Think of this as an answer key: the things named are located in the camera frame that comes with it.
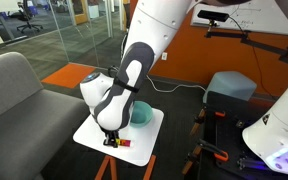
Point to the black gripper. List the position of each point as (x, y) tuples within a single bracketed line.
[(111, 138)]

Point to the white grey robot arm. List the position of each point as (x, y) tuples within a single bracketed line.
[(153, 26)]

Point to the teal bowl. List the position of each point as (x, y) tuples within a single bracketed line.
[(141, 115)]

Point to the orange table legs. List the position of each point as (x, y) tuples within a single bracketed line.
[(109, 162)]

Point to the white square table tray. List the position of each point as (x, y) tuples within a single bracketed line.
[(142, 139)]

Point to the orange floor mat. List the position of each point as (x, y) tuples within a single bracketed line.
[(69, 76)]

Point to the grey sofa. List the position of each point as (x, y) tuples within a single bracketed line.
[(34, 122)]

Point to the light blue grey ottoman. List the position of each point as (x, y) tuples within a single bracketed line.
[(231, 83)]

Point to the black office chair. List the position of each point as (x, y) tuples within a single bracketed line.
[(26, 15)]

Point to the whiteboard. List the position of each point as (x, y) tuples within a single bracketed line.
[(256, 15)]

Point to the white wall outlet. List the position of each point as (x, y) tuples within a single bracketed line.
[(164, 56)]

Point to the orange-handled black clamp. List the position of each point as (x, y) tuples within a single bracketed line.
[(202, 145)]

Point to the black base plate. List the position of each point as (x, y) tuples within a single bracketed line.
[(226, 134)]

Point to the black camera on boom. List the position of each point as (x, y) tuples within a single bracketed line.
[(211, 15)]

